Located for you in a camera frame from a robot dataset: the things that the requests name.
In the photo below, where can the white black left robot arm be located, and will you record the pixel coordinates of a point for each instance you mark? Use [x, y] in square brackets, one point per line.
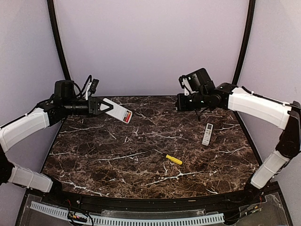
[62, 103]

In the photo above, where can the white slotted cable duct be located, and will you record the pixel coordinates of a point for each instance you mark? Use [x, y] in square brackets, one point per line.
[126, 218]

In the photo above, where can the white remote control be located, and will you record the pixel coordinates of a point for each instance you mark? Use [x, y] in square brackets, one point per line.
[118, 111]

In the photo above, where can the black frame post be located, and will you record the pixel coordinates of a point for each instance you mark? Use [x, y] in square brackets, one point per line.
[245, 41]
[57, 39]

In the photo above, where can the yellow handled screwdriver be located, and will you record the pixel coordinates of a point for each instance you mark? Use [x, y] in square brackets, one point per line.
[171, 158]

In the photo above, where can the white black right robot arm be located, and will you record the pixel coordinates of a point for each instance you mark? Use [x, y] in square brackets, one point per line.
[200, 92]

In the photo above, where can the black front rail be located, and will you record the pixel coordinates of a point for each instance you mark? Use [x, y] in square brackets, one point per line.
[227, 202]

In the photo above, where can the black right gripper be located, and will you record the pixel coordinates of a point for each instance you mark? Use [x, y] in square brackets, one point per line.
[180, 104]

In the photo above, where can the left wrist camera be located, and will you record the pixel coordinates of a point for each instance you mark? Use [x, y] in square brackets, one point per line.
[89, 87]

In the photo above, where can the white air conditioner remote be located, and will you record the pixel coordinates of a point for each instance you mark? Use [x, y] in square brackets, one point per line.
[207, 134]

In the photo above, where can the red AAA battery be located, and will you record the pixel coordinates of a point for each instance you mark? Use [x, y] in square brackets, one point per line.
[128, 117]

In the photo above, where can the black left frame post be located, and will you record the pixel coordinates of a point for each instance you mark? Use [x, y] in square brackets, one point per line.
[57, 39]

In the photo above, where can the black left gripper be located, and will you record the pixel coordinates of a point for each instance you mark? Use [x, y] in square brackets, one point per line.
[93, 105]

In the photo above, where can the black right frame post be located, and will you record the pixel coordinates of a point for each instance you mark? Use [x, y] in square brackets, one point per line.
[245, 41]

